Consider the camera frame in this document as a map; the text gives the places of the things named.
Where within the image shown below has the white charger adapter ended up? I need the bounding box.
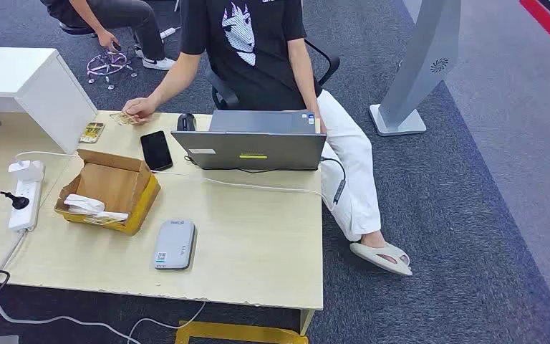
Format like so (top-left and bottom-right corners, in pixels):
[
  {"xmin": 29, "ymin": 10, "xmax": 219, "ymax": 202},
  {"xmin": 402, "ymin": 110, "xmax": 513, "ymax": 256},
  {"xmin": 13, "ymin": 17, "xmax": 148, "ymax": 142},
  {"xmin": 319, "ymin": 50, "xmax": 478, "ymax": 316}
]
[{"xmin": 8, "ymin": 160, "xmax": 46, "ymax": 182}]

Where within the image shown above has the black plug with cable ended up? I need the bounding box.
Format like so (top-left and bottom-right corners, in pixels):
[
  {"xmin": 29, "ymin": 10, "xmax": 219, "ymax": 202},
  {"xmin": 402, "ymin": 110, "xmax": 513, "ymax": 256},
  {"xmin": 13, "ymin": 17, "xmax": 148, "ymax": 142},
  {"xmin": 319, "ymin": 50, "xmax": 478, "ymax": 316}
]
[{"xmin": 0, "ymin": 191, "xmax": 30, "ymax": 211}]

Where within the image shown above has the white paper wrapping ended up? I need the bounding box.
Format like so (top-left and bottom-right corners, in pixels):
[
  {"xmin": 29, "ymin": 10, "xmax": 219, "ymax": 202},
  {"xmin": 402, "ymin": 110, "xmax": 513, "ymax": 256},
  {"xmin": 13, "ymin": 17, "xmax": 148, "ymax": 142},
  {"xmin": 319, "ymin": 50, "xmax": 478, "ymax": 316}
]
[{"xmin": 63, "ymin": 193, "xmax": 130, "ymax": 224}]

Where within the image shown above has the person's right hand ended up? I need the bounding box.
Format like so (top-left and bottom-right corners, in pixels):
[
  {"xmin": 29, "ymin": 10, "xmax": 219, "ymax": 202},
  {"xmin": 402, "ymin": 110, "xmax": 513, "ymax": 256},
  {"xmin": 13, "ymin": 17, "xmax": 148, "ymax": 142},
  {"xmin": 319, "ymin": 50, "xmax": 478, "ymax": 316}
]
[{"xmin": 122, "ymin": 96, "xmax": 160, "ymax": 125}]

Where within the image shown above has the black stool with chrome base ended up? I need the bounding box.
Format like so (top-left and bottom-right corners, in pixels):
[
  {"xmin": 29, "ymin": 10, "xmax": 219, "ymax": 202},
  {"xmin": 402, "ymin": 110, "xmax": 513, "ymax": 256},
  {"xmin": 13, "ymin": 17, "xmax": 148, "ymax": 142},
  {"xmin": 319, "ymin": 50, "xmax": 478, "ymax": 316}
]
[{"xmin": 59, "ymin": 22, "xmax": 138, "ymax": 91}]

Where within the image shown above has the white sneaker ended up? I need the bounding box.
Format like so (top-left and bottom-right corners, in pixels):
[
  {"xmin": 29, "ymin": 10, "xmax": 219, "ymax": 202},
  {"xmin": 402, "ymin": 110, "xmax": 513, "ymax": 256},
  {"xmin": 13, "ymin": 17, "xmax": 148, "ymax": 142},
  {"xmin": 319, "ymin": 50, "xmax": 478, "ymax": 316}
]
[{"xmin": 142, "ymin": 57, "xmax": 177, "ymax": 72}]

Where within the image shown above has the black office chair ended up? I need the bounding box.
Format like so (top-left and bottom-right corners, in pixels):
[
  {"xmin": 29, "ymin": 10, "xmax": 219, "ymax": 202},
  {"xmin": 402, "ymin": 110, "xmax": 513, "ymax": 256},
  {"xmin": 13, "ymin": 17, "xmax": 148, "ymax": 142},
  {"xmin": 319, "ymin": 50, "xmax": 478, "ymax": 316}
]
[{"xmin": 205, "ymin": 39, "xmax": 342, "ymax": 111}]

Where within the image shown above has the white charger cable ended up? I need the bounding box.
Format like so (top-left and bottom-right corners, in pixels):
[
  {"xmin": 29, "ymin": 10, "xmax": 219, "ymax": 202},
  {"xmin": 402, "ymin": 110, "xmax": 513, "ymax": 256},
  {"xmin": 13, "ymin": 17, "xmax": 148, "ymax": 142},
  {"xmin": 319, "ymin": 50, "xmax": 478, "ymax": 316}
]
[{"xmin": 14, "ymin": 150, "xmax": 337, "ymax": 213}]

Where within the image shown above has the person on stool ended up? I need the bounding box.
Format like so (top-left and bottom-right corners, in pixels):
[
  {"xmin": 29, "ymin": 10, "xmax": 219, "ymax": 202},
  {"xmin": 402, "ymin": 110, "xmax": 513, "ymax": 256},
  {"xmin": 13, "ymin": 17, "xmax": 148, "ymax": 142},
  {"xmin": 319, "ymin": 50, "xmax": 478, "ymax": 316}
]
[{"xmin": 39, "ymin": 0, "xmax": 177, "ymax": 72}]

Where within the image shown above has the black computer mouse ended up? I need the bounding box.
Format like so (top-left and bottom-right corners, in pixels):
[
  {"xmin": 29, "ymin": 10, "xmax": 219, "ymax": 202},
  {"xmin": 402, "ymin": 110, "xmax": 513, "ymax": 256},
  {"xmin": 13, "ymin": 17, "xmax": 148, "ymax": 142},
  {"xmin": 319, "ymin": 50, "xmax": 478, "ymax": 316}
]
[{"xmin": 176, "ymin": 113, "xmax": 197, "ymax": 133}]

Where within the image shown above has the yellow floor frame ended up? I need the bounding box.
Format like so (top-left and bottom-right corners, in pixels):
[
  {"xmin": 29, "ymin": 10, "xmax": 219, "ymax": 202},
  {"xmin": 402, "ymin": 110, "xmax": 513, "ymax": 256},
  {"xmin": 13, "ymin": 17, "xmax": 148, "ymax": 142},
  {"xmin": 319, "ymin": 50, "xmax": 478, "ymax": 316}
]
[{"xmin": 174, "ymin": 320, "xmax": 310, "ymax": 344}]

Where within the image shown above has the black smartphone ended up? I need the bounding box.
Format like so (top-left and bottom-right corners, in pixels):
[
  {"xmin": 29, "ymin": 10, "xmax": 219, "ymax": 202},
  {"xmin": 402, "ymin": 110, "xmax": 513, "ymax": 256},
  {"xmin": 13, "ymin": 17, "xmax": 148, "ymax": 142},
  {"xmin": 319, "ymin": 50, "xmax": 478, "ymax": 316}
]
[{"xmin": 140, "ymin": 130, "xmax": 175, "ymax": 172}]

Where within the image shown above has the person's left hand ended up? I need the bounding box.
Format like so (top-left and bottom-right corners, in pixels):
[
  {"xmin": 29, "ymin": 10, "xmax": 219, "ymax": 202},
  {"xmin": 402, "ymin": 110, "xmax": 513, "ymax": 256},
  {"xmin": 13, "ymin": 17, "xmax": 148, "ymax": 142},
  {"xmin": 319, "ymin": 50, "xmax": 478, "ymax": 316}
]
[{"xmin": 312, "ymin": 107, "xmax": 327, "ymax": 135}]

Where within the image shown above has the white looped cable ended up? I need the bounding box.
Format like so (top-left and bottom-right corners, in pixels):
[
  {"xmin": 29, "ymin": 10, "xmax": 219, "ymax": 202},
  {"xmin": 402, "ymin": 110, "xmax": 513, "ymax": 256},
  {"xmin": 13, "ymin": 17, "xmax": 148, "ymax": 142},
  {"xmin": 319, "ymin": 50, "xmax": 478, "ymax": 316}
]
[{"xmin": 127, "ymin": 302, "xmax": 208, "ymax": 344}]

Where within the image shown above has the black cable with adapter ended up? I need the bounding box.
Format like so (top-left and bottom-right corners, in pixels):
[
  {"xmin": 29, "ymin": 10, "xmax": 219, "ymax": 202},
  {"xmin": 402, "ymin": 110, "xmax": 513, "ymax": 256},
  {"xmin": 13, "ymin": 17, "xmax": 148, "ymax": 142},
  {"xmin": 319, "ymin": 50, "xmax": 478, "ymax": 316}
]
[{"xmin": 321, "ymin": 156, "xmax": 347, "ymax": 206}]

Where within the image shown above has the brown cardboard box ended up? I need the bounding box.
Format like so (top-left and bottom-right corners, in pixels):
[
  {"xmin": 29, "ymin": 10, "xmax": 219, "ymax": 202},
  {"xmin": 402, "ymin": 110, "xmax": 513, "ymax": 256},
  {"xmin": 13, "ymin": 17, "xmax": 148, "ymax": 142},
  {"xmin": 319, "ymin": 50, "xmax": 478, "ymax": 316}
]
[{"xmin": 54, "ymin": 148, "xmax": 162, "ymax": 237}]

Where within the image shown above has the white cabinet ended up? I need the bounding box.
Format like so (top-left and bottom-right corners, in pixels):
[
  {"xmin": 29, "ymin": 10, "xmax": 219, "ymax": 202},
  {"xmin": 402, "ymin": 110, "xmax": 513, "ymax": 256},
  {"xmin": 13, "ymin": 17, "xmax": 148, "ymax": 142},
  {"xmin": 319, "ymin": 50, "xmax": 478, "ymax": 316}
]
[{"xmin": 0, "ymin": 46, "xmax": 99, "ymax": 156}]

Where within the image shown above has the grey card reader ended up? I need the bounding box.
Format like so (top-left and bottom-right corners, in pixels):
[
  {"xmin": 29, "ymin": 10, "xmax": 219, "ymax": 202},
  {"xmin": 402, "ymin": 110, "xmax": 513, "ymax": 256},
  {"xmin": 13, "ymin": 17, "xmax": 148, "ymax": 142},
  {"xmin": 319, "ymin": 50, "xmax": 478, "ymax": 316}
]
[{"xmin": 153, "ymin": 219, "xmax": 197, "ymax": 272}]

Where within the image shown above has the grey laptop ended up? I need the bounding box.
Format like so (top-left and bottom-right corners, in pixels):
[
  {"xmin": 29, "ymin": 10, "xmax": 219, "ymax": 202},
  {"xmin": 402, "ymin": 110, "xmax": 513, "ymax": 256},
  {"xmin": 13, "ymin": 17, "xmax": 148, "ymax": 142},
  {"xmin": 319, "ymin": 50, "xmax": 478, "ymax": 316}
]
[{"xmin": 170, "ymin": 110, "xmax": 327, "ymax": 172}]

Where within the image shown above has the gold patterned ID card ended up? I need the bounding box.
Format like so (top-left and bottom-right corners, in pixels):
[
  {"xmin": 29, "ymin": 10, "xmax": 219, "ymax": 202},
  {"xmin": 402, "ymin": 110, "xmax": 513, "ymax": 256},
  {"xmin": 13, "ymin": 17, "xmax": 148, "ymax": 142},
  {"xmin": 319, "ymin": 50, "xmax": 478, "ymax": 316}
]
[{"xmin": 110, "ymin": 111, "xmax": 140, "ymax": 128}]

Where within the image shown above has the grey kiosk stand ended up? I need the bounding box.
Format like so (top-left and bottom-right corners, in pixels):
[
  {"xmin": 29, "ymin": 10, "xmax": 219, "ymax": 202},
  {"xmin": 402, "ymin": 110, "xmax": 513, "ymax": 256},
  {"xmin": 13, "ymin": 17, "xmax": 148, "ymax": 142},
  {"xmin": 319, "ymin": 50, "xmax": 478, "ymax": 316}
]
[{"xmin": 369, "ymin": 0, "xmax": 463, "ymax": 138}]

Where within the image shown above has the gold key card stack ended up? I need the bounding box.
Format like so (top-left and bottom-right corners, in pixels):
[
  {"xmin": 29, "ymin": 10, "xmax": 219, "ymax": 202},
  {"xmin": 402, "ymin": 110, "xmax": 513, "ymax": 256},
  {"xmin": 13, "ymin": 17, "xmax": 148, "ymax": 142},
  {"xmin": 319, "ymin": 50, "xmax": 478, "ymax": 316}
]
[{"xmin": 79, "ymin": 122, "xmax": 106, "ymax": 144}]

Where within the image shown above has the beige slipper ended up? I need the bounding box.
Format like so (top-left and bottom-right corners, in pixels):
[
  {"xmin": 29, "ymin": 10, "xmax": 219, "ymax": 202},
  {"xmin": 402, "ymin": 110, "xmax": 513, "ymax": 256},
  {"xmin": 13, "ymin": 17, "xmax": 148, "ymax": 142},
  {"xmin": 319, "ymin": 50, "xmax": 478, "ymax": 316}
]
[{"xmin": 349, "ymin": 242, "xmax": 413, "ymax": 277}]

